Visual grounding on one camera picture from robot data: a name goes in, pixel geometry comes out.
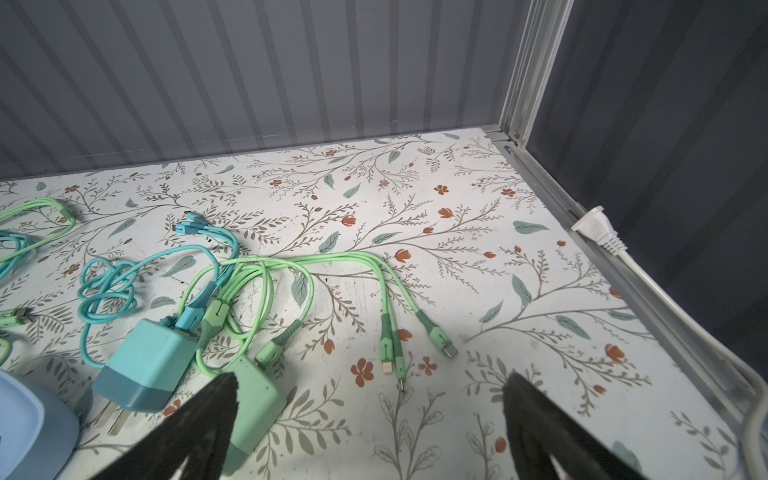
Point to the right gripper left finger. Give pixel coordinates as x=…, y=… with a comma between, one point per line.
x=192, y=443

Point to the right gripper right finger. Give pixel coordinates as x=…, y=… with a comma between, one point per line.
x=541, y=435

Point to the green charger plug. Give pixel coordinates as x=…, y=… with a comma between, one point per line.
x=260, y=404

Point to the blue power strip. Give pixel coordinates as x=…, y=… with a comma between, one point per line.
x=39, y=431

